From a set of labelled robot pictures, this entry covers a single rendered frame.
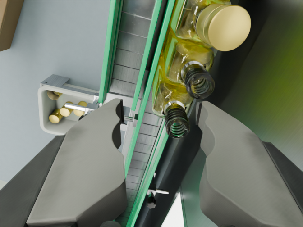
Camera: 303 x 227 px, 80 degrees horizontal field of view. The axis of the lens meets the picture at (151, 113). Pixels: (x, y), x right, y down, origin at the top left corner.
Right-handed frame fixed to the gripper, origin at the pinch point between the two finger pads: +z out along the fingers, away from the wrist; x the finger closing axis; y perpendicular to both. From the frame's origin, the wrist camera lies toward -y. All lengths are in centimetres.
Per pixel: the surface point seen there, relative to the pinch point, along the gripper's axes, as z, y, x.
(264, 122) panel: 10.7, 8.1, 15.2
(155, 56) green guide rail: 25.0, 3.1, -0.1
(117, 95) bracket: 33.0, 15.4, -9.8
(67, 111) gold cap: 40, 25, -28
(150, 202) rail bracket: 20.8, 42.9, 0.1
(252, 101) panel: 15.3, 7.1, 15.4
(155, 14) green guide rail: 24.9, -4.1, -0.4
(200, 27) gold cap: 7.8, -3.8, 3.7
